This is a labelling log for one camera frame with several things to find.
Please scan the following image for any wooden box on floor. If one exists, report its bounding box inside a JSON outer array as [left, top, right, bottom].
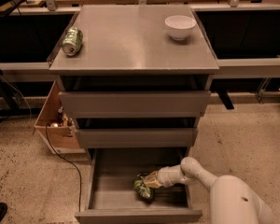
[[35, 82, 84, 154]]

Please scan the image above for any grey middle drawer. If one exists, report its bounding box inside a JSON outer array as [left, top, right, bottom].
[[76, 118, 198, 148]]

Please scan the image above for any white ceramic bowl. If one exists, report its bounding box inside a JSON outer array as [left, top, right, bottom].
[[164, 15, 197, 40]]

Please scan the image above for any black floor cable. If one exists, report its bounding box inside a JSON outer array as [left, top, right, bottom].
[[45, 123, 84, 213]]

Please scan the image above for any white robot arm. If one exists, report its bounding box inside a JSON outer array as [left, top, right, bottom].
[[144, 157, 274, 224]]

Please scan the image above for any grey top drawer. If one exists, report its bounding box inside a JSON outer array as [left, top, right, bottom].
[[59, 91, 210, 118]]

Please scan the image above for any green jalapeno chip bag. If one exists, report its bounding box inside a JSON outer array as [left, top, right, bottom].
[[133, 175, 155, 201]]

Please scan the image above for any grey metal rail frame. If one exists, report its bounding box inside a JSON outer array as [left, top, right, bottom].
[[0, 58, 280, 82]]

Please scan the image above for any grey drawer cabinet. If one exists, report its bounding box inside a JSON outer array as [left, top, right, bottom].
[[47, 5, 221, 224]]

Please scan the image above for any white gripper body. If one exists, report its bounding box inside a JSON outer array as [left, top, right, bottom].
[[157, 165, 185, 188]]

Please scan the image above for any open grey bottom drawer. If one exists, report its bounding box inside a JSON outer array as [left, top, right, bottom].
[[75, 147, 203, 224]]

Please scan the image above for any green soda can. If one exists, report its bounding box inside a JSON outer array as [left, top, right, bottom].
[[62, 27, 83, 56]]

